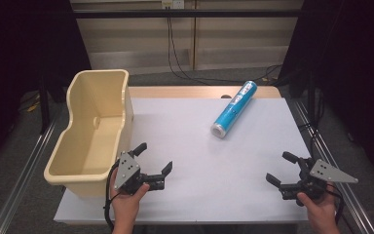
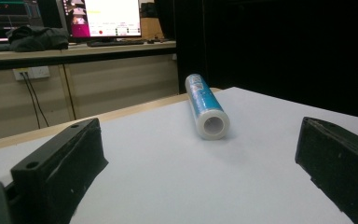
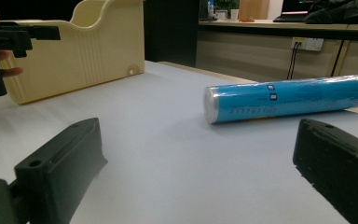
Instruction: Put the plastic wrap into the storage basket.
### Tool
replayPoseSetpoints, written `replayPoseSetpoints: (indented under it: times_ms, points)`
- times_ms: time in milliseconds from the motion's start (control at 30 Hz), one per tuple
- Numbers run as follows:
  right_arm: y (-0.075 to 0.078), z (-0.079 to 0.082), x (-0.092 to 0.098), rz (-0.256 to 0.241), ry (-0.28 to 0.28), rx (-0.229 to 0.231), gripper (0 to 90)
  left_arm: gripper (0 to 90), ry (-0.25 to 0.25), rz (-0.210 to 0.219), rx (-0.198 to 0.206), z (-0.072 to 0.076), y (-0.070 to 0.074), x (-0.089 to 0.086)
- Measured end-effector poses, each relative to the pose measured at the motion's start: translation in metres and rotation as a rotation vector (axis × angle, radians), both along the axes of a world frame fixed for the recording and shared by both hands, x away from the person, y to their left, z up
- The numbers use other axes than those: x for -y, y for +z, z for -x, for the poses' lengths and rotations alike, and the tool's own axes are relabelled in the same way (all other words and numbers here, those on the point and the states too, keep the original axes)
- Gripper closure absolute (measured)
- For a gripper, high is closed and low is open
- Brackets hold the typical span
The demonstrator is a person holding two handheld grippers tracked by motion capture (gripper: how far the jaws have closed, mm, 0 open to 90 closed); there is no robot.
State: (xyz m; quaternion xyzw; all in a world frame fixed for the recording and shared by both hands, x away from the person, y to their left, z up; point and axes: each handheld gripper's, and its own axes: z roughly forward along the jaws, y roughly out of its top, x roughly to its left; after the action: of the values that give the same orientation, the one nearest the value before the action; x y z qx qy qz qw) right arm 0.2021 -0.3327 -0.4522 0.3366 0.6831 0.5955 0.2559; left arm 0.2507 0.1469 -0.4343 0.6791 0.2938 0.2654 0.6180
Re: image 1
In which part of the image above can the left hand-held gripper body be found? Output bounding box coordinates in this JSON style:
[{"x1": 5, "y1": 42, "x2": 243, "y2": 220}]
[{"x1": 112, "y1": 150, "x2": 167, "y2": 197}]

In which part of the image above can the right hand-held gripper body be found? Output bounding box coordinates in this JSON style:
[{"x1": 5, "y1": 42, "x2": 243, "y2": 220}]
[{"x1": 278, "y1": 157, "x2": 359, "y2": 200}]

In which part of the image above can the cream plastic bin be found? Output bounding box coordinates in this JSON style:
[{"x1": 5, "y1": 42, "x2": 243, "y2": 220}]
[{"x1": 43, "y1": 68, "x2": 135, "y2": 198}]

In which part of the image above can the blue roll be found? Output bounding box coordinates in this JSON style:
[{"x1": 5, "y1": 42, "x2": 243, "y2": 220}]
[{"x1": 209, "y1": 80, "x2": 258, "y2": 139}]

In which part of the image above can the person's left hand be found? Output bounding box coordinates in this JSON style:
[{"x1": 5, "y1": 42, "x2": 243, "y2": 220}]
[{"x1": 109, "y1": 180, "x2": 151, "y2": 224}]

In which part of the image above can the person's right hand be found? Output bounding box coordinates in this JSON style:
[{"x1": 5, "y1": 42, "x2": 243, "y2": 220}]
[{"x1": 296, "y1": 182, "x2": 339, "y2": 227}]

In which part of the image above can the white table sheet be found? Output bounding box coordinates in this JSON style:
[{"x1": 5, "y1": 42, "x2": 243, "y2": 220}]
[{"x1": 53, "y1": 97, "x2": 313, "y2": 225}]

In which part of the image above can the black metal stand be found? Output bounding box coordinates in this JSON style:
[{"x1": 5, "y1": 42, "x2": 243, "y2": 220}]
[
  {"x1": 38, "y1": 76, "x2": 51, "y2": 135},
  {"x1": 306, "y1": 69, "x2": 317, "y2": 126}
]

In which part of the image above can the wooden table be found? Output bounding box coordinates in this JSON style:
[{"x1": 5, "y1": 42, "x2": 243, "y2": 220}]
[{"x1": 127, "y1": 85, "x2": 283, "y2": 100}]

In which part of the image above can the black curtain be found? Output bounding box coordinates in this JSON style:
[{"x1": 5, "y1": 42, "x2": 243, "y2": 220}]
[
  {"x1": 0, "y1": 0, "x2": 92, "y2": 178},
  {"x1": 277, "y1": 0, "x2": 374, "y2": 186}
]

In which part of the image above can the black horizontal bar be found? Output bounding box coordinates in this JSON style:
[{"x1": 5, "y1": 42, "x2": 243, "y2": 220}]
[{"x1": 72, "y1": 8, "x2": 307, "y2": 20}]

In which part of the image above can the aluminium floor rail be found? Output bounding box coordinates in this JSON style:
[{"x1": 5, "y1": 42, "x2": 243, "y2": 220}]
[
  {"x1": 0, "y1": 113, "x2": 61, "y2": 234},
  {"x1": 292, "y1": 99, "x2": 374, "y2": 234}
]

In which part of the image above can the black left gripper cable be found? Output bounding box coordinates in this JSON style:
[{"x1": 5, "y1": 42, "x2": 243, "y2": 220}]
[{"x1": 102, "y1": 160, "x2": 122, "y2": 232}]

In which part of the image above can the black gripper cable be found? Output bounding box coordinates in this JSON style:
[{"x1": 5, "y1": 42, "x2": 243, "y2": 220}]
[
  {"x1": 102, "y1": 160, "x2": 122, "y2": 232},
  {"x1": 324, "y1": 188, "x2": 346, "y2": 226}
]

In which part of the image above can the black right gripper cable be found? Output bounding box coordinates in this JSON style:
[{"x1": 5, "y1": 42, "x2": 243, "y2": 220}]
[{"x1": 324, "y1": 188, "x2": 346, "y2": 226}]

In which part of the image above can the black wall cable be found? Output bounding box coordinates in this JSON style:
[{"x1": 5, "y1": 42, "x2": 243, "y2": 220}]
[{"x1": 166, "y1": 7, "x2": 283, "y2": 86}]

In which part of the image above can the white wall socket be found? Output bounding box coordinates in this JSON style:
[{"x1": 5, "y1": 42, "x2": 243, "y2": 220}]
[{"x1": 161, "y1": 0, "x2": 186, "y2": 10}]

